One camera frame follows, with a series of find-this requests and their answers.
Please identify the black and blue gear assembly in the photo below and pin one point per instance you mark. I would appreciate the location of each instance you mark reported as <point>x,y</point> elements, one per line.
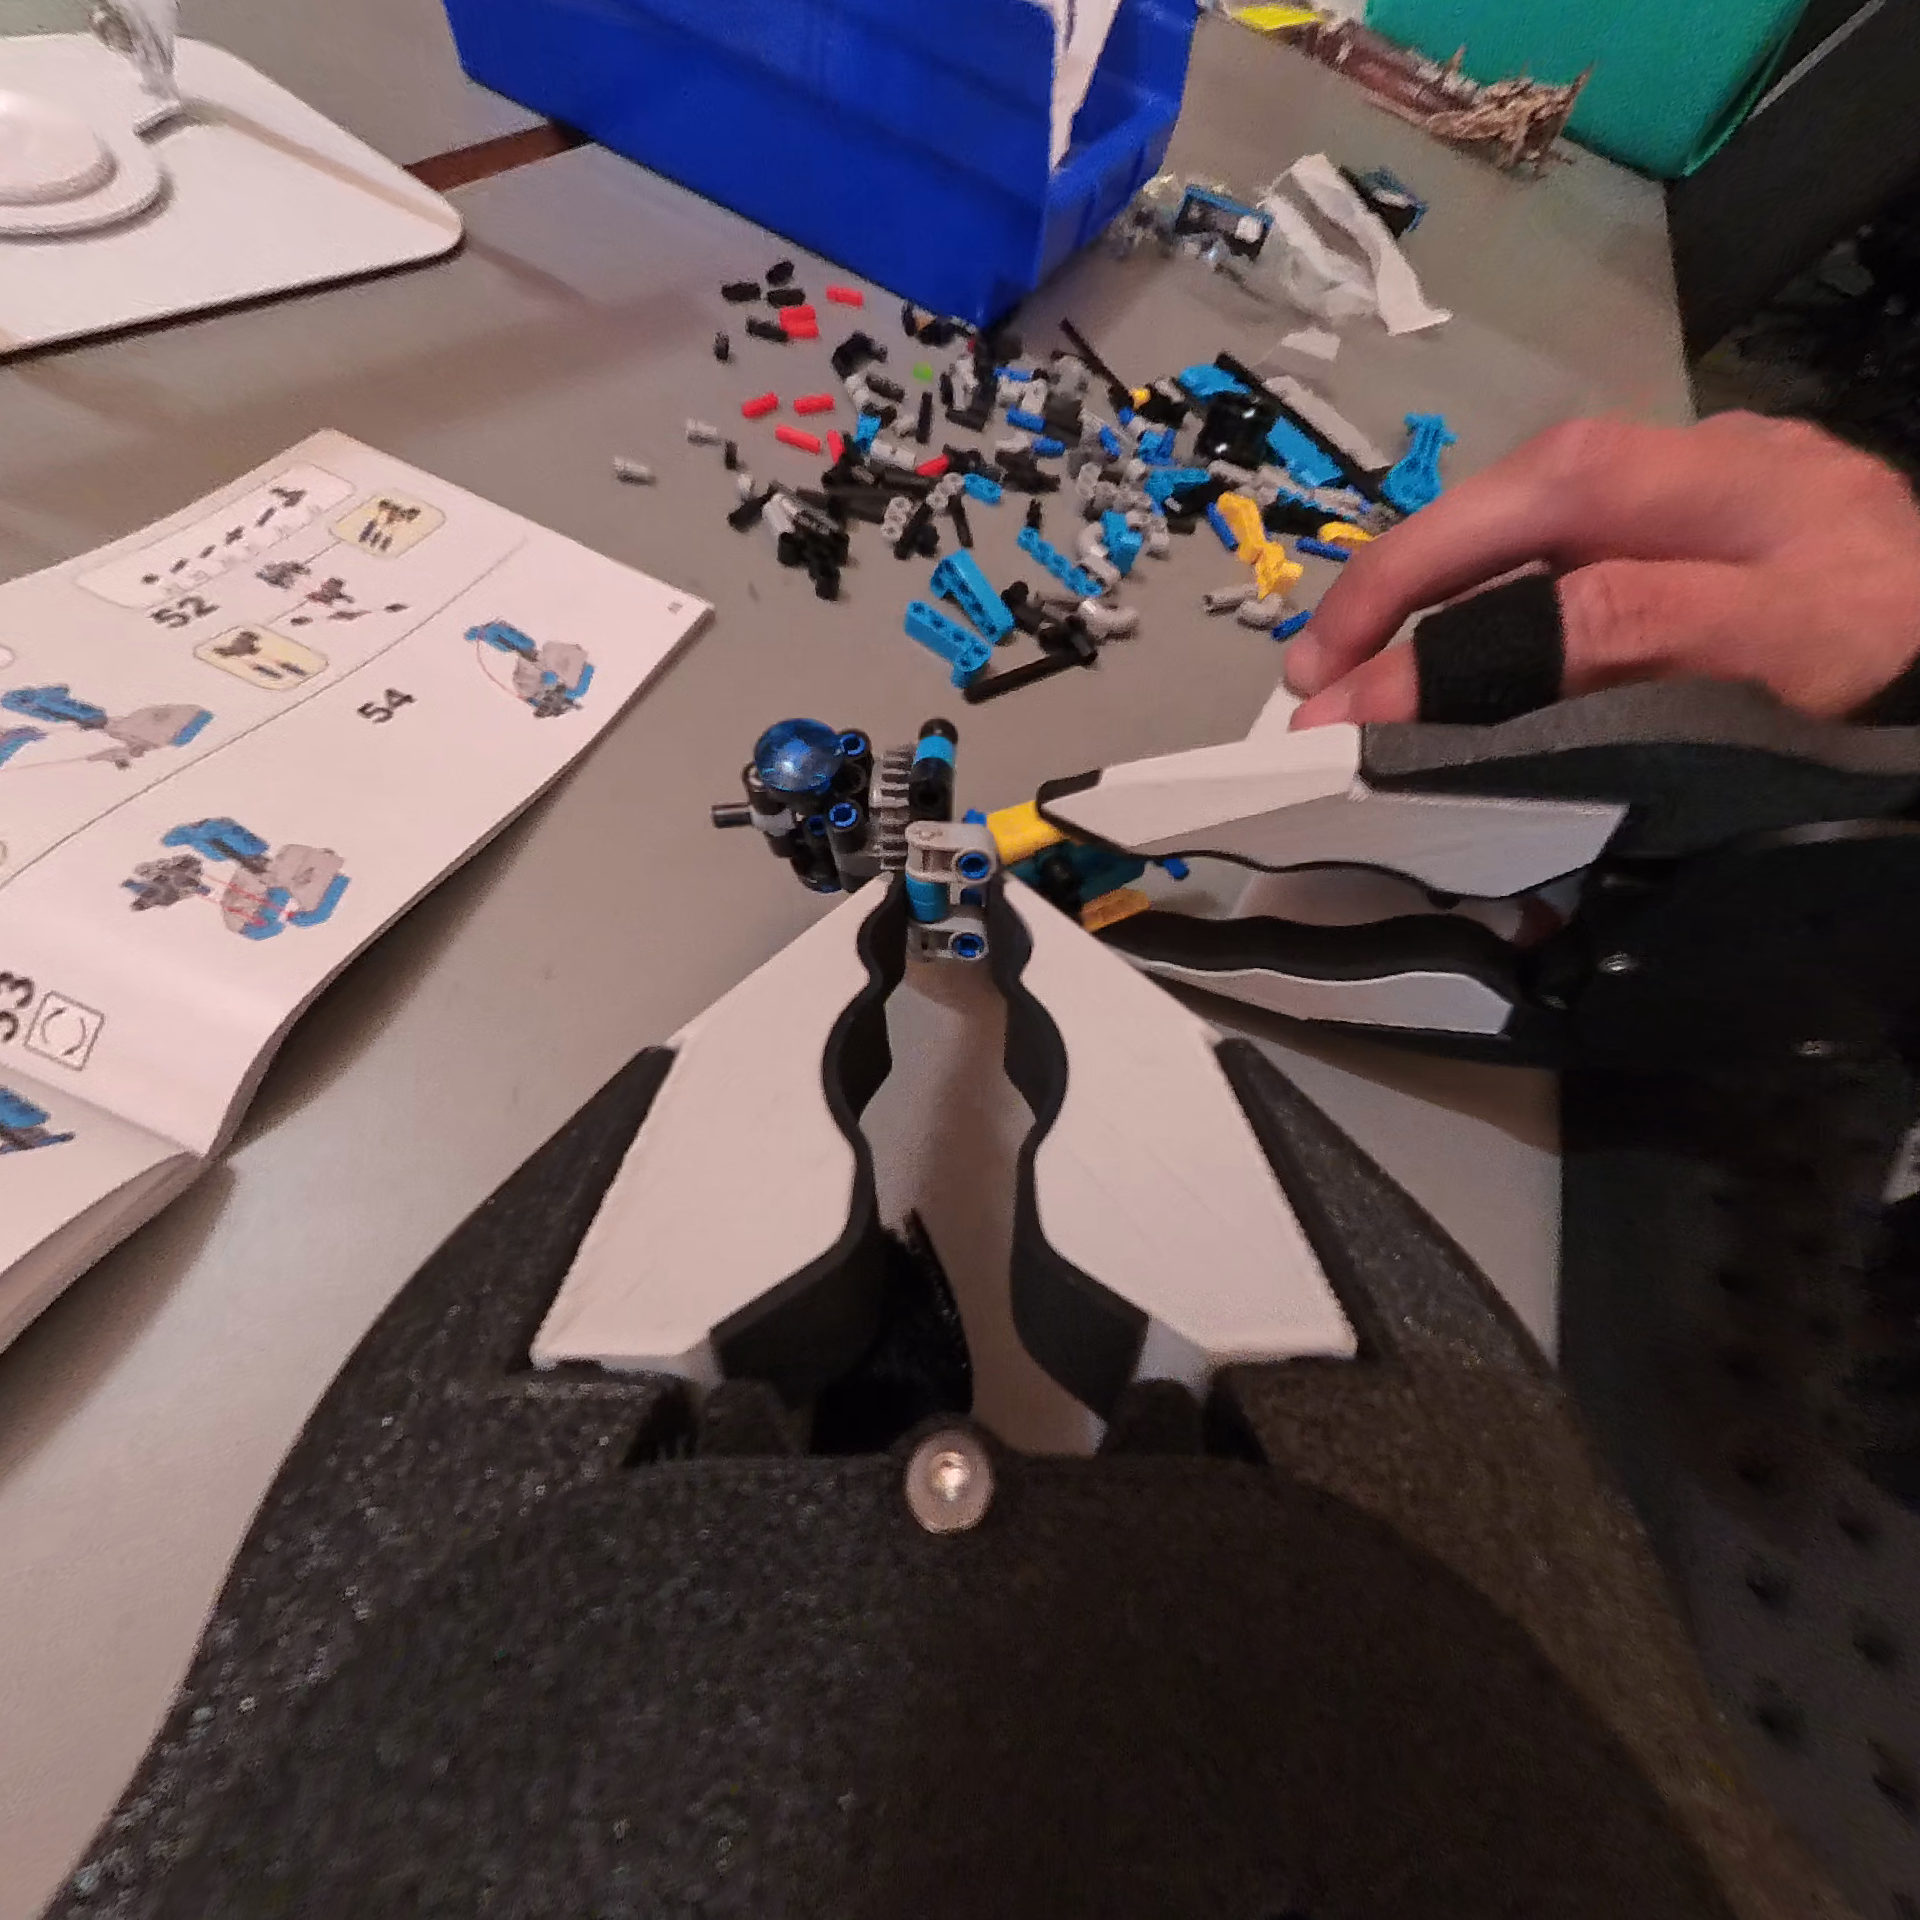
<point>793,761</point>

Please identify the grey desk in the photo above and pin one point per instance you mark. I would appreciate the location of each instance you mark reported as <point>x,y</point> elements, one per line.
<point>530,1050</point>

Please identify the crumpled clear plastic wrappers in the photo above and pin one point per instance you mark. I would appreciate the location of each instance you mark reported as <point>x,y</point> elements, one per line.
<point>1082,58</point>

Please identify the person's right hand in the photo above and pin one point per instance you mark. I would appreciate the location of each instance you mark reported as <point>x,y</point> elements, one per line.
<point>1680,541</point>

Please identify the open instruction booklet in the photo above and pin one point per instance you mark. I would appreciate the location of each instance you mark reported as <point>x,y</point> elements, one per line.
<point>372,626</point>

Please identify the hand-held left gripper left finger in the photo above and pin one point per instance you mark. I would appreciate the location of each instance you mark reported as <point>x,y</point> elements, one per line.
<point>703,1188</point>

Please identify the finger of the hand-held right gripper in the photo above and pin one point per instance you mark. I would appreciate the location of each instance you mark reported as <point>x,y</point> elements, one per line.
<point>1275,794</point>
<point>1355,981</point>

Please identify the torn white paper bag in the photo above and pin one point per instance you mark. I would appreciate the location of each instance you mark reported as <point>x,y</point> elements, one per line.
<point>1338,239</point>

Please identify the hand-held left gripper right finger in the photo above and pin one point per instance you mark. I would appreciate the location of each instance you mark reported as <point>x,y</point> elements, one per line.
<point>1187,1188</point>

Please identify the blue plastic bin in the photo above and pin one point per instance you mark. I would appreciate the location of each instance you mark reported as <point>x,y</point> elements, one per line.
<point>827,117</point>

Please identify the yellow and blue brick assembly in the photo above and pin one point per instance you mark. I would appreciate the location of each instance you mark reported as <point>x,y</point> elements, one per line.
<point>1023,820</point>

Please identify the teal felt bag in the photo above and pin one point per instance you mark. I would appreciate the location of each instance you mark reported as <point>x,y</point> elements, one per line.
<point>1653,76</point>

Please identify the small blue printed packet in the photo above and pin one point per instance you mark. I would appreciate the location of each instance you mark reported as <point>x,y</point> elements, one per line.
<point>1224,222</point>

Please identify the brown patterned box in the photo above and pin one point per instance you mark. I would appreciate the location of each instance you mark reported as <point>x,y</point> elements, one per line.
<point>1439,92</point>

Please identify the pile of loose building pieces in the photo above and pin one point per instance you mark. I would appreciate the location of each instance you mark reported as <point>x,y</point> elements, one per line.
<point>1046,480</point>

